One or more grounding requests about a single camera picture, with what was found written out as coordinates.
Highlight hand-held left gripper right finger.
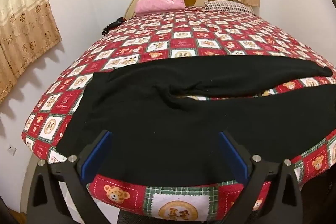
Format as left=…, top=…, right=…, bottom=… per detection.
left=218, top=130, right=305, bottom=224

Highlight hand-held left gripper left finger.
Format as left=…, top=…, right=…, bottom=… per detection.
left=28, top=130, right=113, bottom=224

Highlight black pants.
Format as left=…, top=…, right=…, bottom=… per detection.
left=56, top=56, right=336, bottom=186

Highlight red checked bear-print bedsheet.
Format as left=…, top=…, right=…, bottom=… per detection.
left=23, top=7, right=336, bottom=220

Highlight dark cloth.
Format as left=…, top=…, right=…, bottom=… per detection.
left=102, top=17, right=125, bottom=35

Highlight striped pillow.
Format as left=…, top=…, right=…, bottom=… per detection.
left=204, top=0, right=256, bottom=16

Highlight pink folded blanket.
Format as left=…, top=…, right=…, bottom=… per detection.
left=135, top=0, right=185, bottom=15

